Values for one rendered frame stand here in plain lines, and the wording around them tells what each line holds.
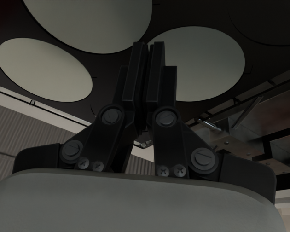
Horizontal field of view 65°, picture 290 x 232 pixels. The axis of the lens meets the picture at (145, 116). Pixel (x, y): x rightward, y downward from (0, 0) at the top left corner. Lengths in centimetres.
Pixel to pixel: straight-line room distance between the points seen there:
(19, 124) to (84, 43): 225
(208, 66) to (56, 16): 14
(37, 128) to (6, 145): 31
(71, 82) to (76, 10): 9
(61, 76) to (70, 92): 3
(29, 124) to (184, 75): 230
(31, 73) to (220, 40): 20
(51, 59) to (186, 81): 14
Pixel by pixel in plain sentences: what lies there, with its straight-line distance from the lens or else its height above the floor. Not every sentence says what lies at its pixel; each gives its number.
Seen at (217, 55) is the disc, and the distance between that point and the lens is 22.
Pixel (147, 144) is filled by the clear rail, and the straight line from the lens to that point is 37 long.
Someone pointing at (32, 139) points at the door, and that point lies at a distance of 243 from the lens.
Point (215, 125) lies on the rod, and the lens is 32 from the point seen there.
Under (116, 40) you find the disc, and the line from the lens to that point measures 21.
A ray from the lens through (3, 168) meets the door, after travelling 233.
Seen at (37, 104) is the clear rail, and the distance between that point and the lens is 33.
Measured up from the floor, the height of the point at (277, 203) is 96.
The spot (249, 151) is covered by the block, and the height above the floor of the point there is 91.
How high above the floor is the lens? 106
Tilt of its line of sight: 31 degrees down
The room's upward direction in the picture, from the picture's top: 172 degrees counter-clockwise
